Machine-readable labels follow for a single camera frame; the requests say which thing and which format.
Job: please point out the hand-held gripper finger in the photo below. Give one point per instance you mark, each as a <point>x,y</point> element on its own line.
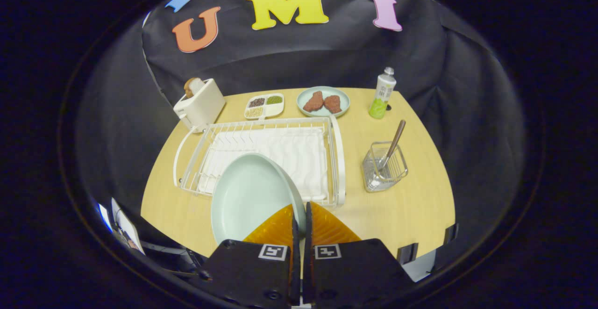
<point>296,276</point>
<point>307,276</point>

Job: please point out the light green plate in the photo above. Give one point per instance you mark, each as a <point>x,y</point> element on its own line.
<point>247,197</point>

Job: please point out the small green meat plate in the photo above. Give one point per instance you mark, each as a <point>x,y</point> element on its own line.
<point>345,101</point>

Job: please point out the black table clamp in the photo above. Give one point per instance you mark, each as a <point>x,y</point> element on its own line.
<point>407,253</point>
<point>451,233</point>

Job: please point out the white drain tray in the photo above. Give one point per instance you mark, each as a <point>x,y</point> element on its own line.
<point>299,159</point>

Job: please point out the white divided grain tray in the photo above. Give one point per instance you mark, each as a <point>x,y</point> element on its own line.
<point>275,109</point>

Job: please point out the brown meat piece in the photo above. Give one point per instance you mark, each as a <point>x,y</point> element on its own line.
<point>332,104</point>
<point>314,102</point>

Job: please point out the white toaster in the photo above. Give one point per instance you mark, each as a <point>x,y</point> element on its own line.
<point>203,105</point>

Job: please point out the green label drink bottle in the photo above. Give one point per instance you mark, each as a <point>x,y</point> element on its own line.
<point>383,94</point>

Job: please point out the brown toast slice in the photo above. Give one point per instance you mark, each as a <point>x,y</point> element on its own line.
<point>192,87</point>

